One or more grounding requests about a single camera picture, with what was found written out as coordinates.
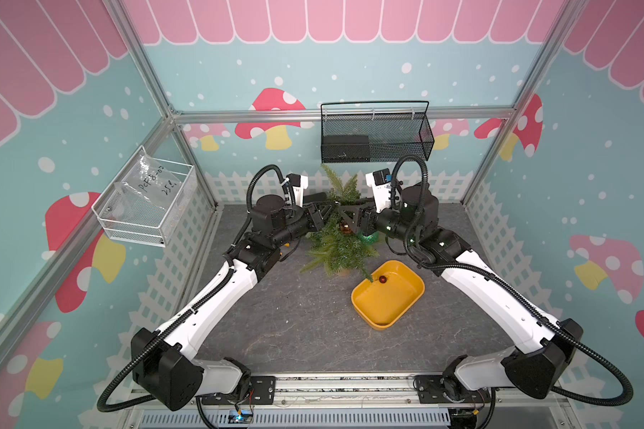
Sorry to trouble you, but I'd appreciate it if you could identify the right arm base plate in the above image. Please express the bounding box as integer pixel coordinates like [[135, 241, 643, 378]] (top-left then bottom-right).
[[413, 375, 491, 407]]

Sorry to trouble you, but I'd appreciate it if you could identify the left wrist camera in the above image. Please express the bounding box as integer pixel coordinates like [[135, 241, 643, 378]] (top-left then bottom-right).
[[282, 173, 309, 207]]

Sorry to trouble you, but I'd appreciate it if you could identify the green glitter ball ornament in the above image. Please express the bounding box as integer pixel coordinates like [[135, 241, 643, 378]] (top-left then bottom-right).
[[359, 232, 379, 244]]

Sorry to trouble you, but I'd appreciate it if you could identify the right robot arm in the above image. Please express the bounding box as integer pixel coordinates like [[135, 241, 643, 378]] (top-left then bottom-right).
[[350, 156, 633, 407]]

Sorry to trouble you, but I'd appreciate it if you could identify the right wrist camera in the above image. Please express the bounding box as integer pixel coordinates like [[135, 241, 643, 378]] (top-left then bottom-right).
[[366, 168, 392, 214]]

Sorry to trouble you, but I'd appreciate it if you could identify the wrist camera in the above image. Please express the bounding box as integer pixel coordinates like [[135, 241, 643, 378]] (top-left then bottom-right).
[[282, 173, 309, 207], [366, 168, 392, 214]]

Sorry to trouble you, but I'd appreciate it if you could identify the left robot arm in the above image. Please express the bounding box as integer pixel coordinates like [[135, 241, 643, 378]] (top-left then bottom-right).
[[97, 164, 340, 413]]

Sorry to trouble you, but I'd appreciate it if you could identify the clear plastic bag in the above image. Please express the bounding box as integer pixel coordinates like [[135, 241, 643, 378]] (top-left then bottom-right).
[[114, 155, 182, 223]]

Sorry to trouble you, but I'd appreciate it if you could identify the black box in basket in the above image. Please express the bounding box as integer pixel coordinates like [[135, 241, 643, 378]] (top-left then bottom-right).
[[321, 135, 370, 164]]

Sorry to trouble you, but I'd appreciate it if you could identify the yellow plastic tray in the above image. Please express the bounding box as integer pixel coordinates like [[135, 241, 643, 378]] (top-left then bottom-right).
[[351, 260, 426, 331]]

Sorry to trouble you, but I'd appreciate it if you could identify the black wire mesh basket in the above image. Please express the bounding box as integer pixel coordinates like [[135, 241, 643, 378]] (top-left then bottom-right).
[[319, 100, 435, 163]]

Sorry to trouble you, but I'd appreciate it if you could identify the small green christmas tree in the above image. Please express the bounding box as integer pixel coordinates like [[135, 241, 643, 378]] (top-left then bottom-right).
[[301, 164, 379, 279]]

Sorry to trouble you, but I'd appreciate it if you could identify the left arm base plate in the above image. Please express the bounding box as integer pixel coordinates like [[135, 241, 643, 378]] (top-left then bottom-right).
[[200, 376, 277, 407]]

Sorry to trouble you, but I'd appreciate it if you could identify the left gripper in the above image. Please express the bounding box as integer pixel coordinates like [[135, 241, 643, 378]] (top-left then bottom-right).
[[271, 201, 336, 248]]

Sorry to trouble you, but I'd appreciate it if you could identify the aluminium front rail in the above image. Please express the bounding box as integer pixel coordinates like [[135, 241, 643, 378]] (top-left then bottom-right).
[[131, 371, 570, 411]]

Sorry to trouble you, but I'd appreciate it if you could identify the white wire basket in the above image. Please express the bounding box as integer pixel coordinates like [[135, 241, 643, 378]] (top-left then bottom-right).
[[91, 146, 198, 248]]

